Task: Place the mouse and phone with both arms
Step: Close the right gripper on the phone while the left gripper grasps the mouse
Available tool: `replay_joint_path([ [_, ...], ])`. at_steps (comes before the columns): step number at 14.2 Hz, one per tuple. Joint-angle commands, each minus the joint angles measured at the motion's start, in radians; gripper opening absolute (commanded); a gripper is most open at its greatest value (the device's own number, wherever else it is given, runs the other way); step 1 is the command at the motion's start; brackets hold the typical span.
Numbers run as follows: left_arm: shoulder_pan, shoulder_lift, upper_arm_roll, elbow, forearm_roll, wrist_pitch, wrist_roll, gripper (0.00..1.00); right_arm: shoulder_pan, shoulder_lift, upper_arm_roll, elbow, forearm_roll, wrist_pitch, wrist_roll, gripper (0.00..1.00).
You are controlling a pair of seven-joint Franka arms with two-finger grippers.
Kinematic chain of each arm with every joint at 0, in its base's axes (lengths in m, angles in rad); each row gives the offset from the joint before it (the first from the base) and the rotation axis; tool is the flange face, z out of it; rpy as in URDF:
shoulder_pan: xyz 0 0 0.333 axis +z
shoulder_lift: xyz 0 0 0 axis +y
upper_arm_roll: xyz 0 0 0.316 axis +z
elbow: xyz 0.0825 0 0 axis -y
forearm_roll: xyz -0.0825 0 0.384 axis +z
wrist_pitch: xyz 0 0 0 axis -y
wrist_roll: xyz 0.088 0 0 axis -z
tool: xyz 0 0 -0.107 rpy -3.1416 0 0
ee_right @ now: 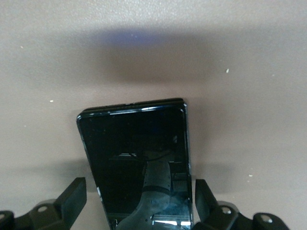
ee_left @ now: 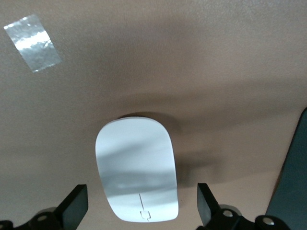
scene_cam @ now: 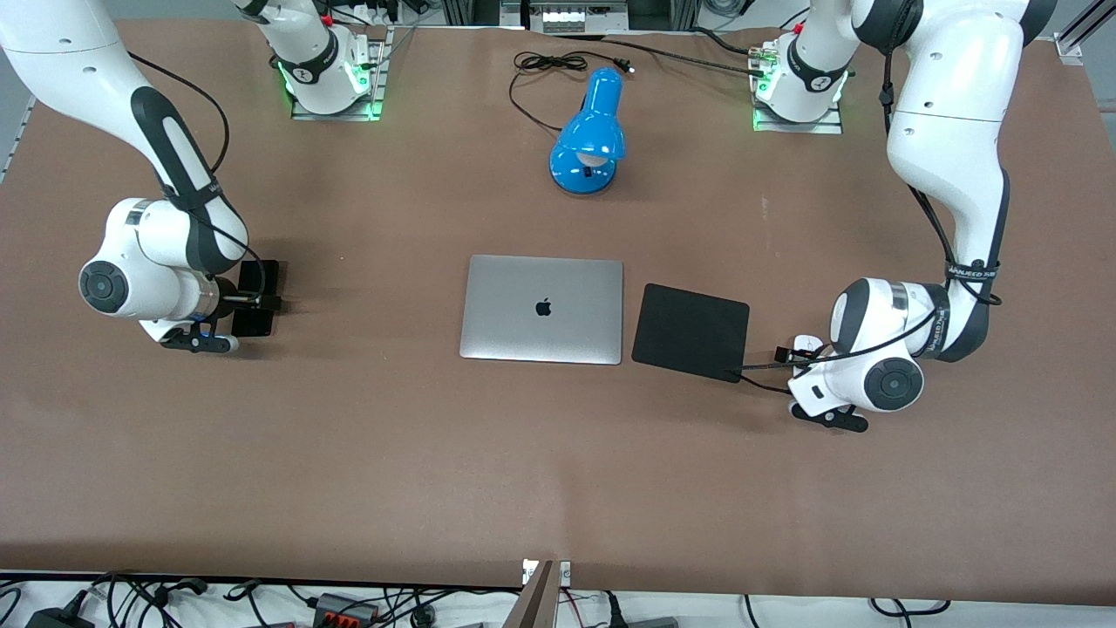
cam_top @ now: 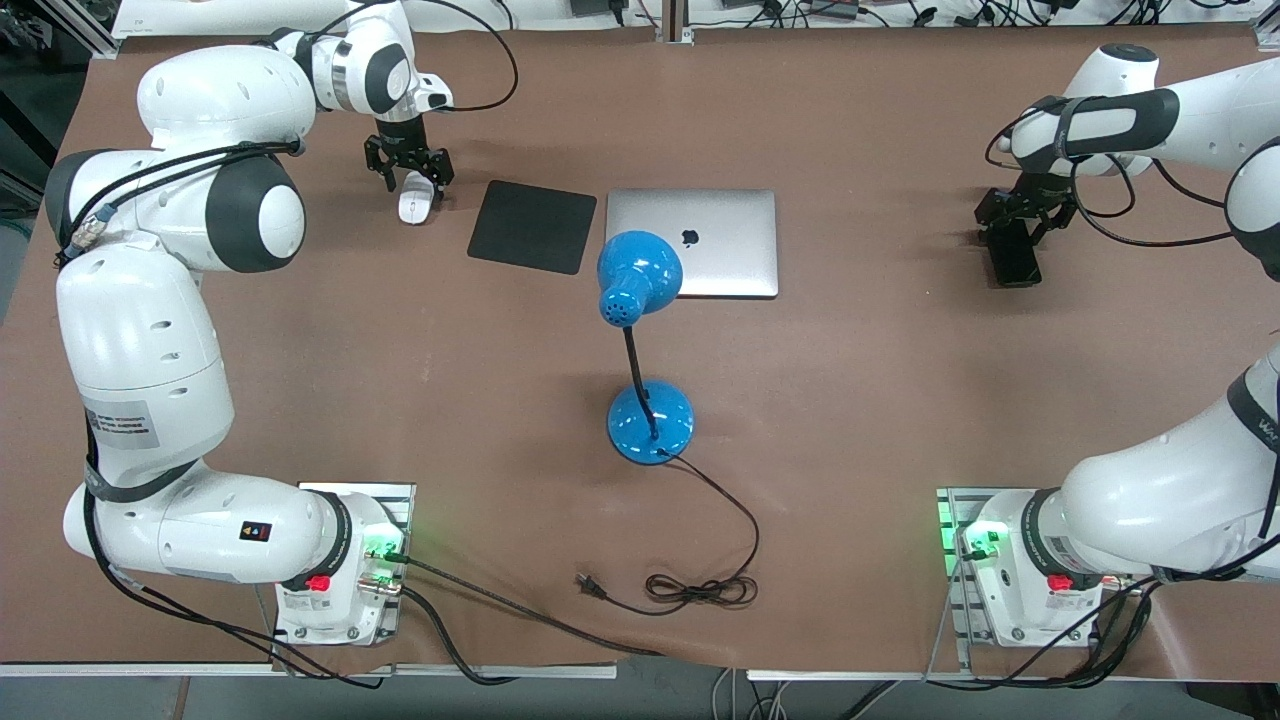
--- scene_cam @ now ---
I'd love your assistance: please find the black smartphone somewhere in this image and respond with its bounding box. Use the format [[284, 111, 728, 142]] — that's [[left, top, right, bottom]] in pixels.
[[230, 259, 282, 339]]

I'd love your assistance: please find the black mouse pad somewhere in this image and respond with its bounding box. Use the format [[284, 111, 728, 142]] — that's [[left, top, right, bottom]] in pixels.
[[630, 283, 752, 385]]

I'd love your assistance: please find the silver closed laptop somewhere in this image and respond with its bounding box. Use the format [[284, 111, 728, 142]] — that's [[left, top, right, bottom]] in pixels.
[[459, 254, 625, 366]]

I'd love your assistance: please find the blue desk lamp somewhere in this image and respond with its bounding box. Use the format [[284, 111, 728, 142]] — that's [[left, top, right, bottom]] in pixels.
[[548, 66, 627, 196]]

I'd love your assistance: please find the grey box with orange connectors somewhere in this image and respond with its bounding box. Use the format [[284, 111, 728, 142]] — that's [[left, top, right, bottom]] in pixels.
[[312, 592, 381, 628]]

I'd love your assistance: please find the black power adapter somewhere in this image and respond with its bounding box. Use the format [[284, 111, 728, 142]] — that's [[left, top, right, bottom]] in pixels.
[[24, 606, 95, 628]]

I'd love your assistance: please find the white power strip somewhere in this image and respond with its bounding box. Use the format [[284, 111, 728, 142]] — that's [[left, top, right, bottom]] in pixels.
[[530, 0, 630, 34]]

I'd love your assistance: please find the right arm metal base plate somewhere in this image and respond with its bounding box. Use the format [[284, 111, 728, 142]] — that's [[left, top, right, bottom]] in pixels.
[[289, 26, 386, 122]]

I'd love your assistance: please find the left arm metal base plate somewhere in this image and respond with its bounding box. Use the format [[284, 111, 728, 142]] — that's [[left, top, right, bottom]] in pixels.
[[751, 39, 845, 135]]

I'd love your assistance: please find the black floor cable loop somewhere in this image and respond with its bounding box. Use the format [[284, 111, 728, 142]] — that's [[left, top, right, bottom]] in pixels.
[[868, 597, 953, 618]]

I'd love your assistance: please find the thick black table cable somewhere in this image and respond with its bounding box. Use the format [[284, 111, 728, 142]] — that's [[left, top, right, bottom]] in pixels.
[[549, 33, 768, 79]]

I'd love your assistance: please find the thin black lamp cable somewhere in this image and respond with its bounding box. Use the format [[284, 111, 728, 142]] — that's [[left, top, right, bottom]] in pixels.
[[508, 51, 636, 133]]

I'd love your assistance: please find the brown camera support post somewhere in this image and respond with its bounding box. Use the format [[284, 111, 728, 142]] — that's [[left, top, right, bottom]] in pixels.
[[504, 560, 559, 628]]

